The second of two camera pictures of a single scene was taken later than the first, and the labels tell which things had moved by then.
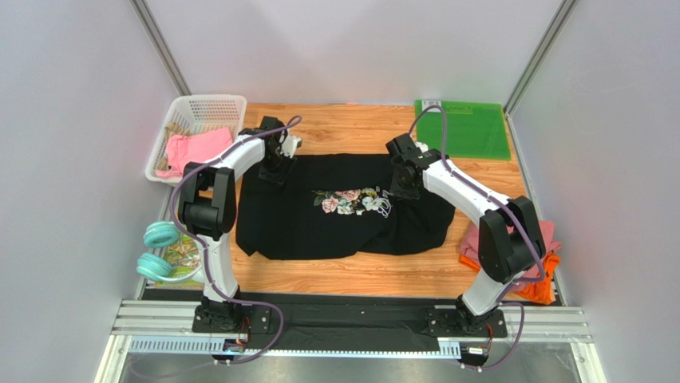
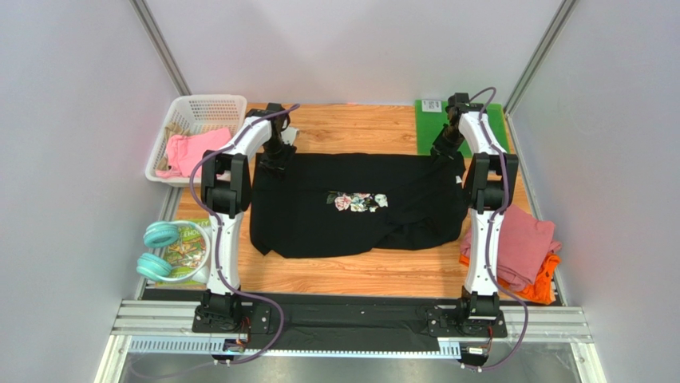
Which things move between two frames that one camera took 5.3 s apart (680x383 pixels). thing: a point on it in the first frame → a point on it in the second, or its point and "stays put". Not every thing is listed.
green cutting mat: x=475 y=130 stays put
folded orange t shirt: x=540 y=290 stays put
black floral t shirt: x=338 y=204 stays put
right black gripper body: x=405 y=186 → x=443 y=150
